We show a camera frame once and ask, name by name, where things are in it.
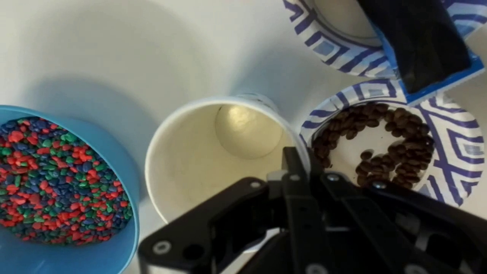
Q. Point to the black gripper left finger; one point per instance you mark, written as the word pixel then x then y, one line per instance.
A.
pixel 211 236

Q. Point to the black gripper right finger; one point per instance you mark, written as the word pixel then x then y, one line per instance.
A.
pixel 384 229

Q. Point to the white paper cup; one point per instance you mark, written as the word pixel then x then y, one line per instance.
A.
pixel 208 145

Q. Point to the patterned plate with packet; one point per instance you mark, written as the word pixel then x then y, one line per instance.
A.
pixel 342 37

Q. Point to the dark blue packet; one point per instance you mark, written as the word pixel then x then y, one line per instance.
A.
pixel 425 49

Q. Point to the blue bowl of candy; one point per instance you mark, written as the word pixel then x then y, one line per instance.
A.
pixel 69 197

